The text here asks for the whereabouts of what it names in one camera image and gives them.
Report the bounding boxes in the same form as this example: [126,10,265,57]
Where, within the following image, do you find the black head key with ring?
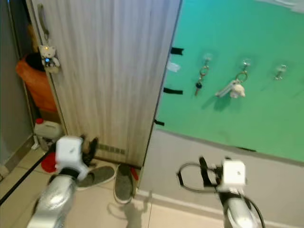
[193,65,210,97]

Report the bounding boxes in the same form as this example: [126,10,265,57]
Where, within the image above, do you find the small red item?
[130,166,140,182]

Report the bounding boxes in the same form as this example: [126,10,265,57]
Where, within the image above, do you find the brown furry item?
[26,24,39,54]

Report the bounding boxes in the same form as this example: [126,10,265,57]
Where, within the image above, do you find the grey wood grain door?
[28,0,183,168]

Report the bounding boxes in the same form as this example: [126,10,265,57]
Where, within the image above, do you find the grey metal door handle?
[39,5,51,43]

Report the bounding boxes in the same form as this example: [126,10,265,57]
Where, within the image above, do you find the small brown box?
[39,109,61,123]

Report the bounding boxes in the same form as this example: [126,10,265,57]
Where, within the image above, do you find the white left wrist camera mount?
[55,136,92,180]

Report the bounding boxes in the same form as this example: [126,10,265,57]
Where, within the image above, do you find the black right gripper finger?
[199,157,212,188]

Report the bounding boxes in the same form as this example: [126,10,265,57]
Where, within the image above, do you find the green board with hooks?
[154,0,304,163]

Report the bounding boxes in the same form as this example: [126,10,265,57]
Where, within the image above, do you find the key with white plush fob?
[214,70,249,99]

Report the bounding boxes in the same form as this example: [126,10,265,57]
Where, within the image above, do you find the grey shoe with white sole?
[76,164,116,190]
[114,163,135,205]

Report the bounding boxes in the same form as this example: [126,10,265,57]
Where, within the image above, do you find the black looped right gripper cable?
[177,162,224,194]

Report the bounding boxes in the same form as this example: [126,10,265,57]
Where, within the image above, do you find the red cloth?
[40,152,58,173]

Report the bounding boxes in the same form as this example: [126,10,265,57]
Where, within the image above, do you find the white tape piece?
[167,61,182,73]

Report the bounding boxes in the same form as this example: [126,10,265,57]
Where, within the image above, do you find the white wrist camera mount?
[221,160,247,193]
[55,136,92,180]

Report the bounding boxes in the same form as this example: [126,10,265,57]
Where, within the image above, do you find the clear plastic hook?
[274,64,288,80]
[241,57,253,71]
[202,52,213,66]

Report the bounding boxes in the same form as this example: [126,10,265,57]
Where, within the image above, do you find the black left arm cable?
[0,144,58,206]

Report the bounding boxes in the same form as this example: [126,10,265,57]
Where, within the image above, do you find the white canister with red cap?
[34,118,63,140]

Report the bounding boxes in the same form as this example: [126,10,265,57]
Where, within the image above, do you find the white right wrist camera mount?
[221,160,247,193]

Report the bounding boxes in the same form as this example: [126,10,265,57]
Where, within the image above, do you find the white bear keychain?
[39,45,61,74]

